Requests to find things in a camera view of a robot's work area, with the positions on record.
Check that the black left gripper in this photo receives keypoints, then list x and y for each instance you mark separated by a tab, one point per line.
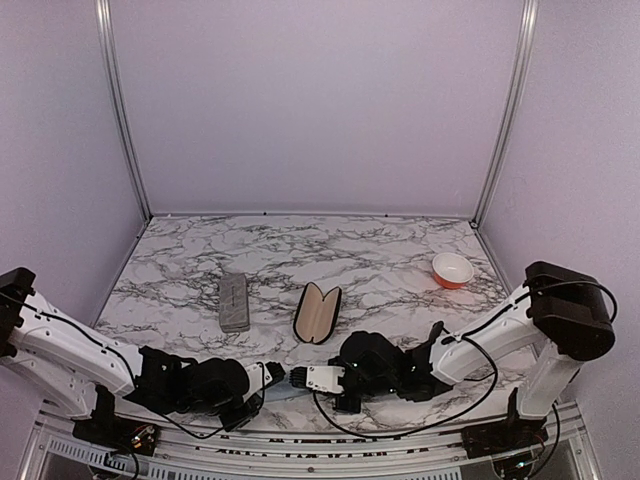
233	423

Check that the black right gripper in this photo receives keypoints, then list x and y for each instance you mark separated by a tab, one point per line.
350	407

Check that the light blue cloth front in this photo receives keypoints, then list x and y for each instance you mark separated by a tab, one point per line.
283	392

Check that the black glasses case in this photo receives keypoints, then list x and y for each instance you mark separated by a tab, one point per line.
316	314

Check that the grey marbled glasses case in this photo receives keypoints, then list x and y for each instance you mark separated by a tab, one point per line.
234	303

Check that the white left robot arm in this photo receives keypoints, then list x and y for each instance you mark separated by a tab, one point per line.
65	356

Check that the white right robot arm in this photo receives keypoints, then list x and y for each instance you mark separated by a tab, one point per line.
570	312

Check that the black rimless sunglasses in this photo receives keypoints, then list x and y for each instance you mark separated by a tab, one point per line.
436	330

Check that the orange bowl white inside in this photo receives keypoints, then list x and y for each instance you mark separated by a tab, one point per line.
452	271

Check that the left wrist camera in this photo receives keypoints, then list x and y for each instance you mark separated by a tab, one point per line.
262	376

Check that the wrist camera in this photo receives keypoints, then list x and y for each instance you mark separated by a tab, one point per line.
323	379
262	376

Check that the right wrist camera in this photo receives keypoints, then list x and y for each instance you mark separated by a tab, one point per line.
323	379

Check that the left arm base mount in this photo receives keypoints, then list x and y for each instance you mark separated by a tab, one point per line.
105	428

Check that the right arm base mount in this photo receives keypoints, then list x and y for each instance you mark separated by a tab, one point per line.
510	433

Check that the aluminium front rail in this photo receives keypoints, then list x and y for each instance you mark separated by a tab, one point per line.
53	453

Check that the aluminium frame post right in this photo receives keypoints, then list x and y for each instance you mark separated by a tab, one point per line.
515	92

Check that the aluminium frame post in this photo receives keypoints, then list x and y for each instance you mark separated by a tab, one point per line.
107	42
515	92

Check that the aluminium frame post left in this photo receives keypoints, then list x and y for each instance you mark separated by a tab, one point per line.
107	42

